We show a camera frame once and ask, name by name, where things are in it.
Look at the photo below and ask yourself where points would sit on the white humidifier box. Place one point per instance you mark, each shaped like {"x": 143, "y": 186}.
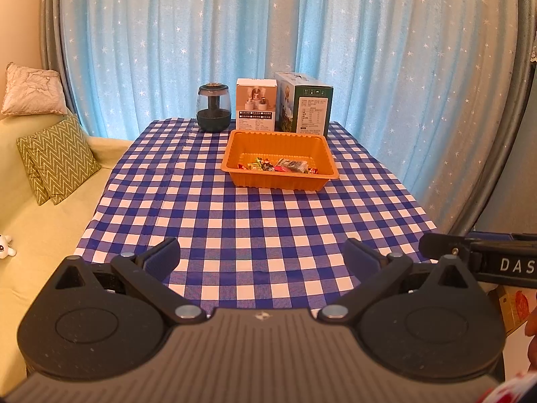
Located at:
{"x": 256, "y": 105}

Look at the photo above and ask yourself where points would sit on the green zigzag cushion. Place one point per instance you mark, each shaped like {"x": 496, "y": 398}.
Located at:
{"x": 61, "y": 153}
{"x": 37, "y": 184}

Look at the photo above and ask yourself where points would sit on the pale yellow sofa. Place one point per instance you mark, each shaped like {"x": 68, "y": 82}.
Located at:
{"x": 42, "y": 239}

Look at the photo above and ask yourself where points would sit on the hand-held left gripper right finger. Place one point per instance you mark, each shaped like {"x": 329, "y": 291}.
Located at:
{"x": 361, "y": 258}

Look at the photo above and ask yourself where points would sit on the person's right hand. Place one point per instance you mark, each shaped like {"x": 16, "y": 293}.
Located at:
{"x": 532, "y": 336}

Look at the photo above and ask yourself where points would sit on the cardboard box with orange print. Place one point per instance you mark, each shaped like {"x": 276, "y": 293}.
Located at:
{"x": 509, "y": 310}

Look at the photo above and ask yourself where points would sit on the red white patterned clothing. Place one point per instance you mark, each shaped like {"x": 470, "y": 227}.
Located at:
{"x": 509, "y": 390}

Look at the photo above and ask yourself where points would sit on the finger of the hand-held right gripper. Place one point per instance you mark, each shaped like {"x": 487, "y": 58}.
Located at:
{"x": 444, "y": 245}

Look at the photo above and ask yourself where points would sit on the green carton box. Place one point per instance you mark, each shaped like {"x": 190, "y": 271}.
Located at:
{"x": 310, "y": 109}

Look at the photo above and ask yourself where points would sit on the blue starry curtain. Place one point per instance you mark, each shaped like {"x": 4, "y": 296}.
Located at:
{"x": 293, "y": 29}

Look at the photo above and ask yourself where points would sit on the beige cushion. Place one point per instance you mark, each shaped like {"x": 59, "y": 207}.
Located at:
{"x": 33, "y": 90}

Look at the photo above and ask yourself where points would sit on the grey curtain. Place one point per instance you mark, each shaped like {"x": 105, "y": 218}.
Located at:
{"x": 54, "y": 29}
{"x": 495, "y": 155}

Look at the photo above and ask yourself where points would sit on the dark green humidifier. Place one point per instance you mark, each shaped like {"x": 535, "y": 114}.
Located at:
{"x": 214, "y": 111}

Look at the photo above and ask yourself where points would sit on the blue white checked tablecloth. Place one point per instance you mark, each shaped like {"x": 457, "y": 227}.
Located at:
{"x": 251, "y": 218}

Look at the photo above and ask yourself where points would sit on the orange plastic tray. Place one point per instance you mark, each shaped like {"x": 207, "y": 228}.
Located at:
{"x": 279, "y": 180}

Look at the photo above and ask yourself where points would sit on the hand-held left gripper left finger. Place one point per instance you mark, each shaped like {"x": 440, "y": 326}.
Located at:
{"x": 161, "y": 257}

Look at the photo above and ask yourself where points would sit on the white plush toy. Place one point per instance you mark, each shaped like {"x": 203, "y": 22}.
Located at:
{"x": 6, "y": 247}

